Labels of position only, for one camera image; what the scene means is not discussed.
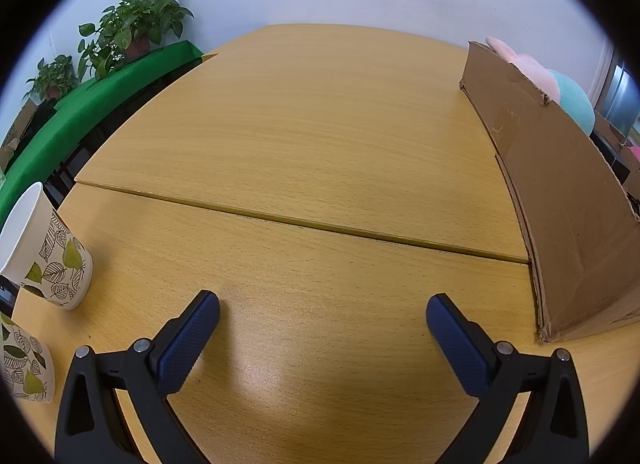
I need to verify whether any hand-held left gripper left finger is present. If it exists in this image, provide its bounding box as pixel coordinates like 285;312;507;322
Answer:
54;290;221;464

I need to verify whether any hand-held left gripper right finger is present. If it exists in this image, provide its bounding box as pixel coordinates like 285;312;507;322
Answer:
426;294;591;464

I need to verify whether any brown cardboard box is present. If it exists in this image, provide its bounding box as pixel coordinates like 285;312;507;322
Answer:
459;41;640;343

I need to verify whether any leaf print paper cup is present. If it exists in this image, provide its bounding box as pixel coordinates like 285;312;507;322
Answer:
0;182;94;311
0;311;55;404

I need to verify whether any wooden desk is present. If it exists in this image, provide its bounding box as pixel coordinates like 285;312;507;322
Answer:
10;24;640;464

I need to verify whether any brown cardboard carton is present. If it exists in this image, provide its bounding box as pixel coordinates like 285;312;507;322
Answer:
0;98;38;175
591;112;640;187

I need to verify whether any green cloth covered table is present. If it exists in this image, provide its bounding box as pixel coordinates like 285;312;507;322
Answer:
0;40;205;229

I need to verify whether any pale pink and teal plush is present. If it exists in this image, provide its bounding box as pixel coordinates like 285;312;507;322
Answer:
485;36;596;135

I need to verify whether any small potted green plant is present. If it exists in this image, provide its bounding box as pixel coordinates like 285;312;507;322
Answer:
23;54;81;102

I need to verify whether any metal framed glass door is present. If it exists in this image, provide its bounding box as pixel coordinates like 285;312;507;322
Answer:
590;51;640;139

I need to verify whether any large potted green plant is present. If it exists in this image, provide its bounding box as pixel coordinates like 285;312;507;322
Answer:
77;0;195;82

